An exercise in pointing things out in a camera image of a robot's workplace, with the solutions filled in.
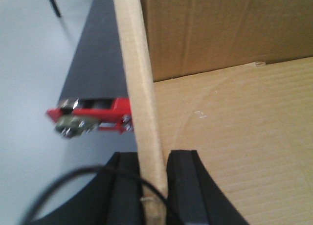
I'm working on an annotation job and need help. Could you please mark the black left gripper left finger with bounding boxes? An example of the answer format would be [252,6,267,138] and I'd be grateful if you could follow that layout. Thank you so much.
[31,151,147,225]

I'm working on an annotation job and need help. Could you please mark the black conveyor belt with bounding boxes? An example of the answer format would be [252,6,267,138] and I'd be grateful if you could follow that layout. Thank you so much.
[58,0,128,104]

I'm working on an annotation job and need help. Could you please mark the brown cardboard carton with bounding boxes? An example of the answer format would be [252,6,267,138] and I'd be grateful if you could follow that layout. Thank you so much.
[113,0,313,225]

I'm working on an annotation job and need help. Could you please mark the thin black cable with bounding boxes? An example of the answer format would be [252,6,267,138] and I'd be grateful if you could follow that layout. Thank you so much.
[21,165,172,225]

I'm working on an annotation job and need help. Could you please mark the red conveyor end bracket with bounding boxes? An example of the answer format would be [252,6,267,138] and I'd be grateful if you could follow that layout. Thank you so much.
[46,97,134,138]

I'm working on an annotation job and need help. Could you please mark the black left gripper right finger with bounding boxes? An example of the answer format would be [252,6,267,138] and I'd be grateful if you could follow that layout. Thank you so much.
[166,150,248,225]

